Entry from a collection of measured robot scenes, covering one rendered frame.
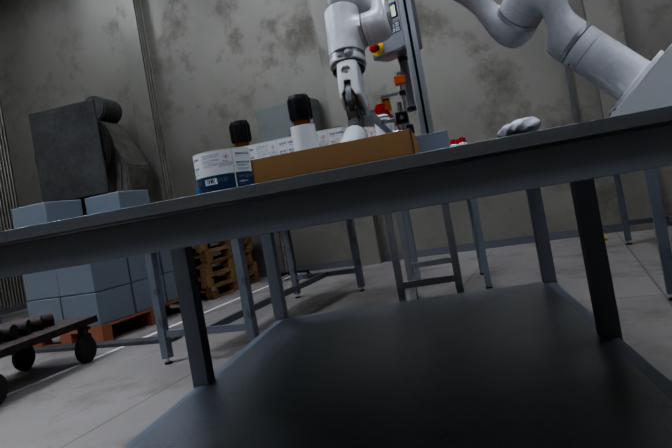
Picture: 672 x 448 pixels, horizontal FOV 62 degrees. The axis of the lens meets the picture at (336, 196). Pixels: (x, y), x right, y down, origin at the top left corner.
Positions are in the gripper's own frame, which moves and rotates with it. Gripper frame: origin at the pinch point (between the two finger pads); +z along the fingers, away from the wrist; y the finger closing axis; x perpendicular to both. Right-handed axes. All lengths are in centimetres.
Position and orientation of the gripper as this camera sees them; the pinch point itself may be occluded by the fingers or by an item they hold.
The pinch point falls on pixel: (356, 129)
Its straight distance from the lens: 123.2
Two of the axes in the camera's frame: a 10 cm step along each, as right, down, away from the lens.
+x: -9.7, 1.7, 1.9
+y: 2.3, 3.2, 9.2
